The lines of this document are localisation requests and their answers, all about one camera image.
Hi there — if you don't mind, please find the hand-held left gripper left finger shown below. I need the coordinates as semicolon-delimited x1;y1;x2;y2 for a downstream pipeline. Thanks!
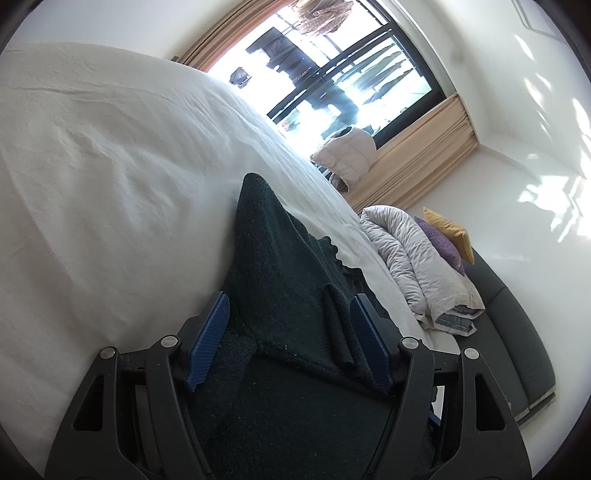
45;292;230;480

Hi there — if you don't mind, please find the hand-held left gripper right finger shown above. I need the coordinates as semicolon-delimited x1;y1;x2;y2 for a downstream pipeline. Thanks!
349;294;541;480

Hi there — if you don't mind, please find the dark green towel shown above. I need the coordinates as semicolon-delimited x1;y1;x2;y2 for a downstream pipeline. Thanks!
187;173;437;480

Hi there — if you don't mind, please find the row of grey-green hanging clothes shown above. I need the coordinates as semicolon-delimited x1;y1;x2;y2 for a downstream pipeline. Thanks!
355;46;416;93

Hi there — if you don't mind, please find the row of dark hanging clothes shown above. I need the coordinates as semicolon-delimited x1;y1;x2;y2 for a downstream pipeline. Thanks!
247;28;305;75

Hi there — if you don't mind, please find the folded grey-white duvet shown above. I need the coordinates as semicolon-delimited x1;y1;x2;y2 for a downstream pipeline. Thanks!
359;205;485;335

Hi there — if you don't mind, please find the purple pillow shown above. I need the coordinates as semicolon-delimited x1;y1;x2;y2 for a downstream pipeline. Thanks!
413;216;467;277

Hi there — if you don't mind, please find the yellow pillow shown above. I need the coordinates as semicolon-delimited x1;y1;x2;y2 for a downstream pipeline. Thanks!
422;207;475;265

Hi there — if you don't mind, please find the dark grey padded headboard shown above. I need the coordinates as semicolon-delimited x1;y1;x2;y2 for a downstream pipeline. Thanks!
464;244;557;425

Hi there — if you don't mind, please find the bed with white sheet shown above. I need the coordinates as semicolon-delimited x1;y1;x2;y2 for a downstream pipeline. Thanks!
0;42;462;462

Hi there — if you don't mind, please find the beige puffer jacket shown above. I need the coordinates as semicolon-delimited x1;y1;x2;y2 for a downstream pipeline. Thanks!
310;127;378;192

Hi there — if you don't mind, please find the beige curtain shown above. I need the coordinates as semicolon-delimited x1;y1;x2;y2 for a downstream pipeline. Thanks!
344;92;478;215
178;0;301;75

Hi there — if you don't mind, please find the black-framed balcony door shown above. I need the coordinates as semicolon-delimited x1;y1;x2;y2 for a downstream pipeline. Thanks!
205;0;448;151

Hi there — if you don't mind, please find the patterned brown hanging garment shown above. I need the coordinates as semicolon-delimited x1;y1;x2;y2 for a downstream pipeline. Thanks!
295;0;361;35

